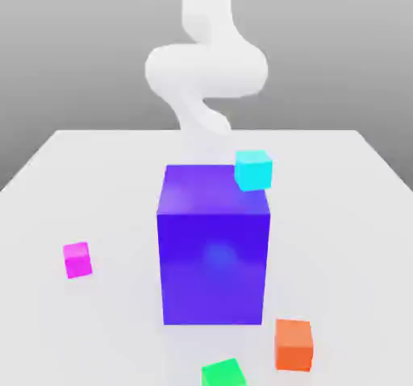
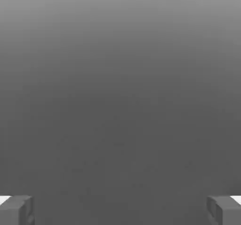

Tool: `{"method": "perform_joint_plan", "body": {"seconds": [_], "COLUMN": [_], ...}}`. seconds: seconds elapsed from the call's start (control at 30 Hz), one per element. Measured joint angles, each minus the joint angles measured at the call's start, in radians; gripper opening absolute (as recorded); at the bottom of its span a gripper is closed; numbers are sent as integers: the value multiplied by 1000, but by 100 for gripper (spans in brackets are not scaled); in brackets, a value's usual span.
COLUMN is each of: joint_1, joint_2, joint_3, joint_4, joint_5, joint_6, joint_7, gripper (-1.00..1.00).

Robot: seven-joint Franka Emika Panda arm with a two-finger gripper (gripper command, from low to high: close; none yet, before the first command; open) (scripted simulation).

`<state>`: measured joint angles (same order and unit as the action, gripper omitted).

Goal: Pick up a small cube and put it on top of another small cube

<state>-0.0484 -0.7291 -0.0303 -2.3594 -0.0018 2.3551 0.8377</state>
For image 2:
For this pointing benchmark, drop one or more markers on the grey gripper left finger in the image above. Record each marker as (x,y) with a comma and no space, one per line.
(16,211)

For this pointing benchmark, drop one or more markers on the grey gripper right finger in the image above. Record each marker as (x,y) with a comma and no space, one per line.
(226,212)

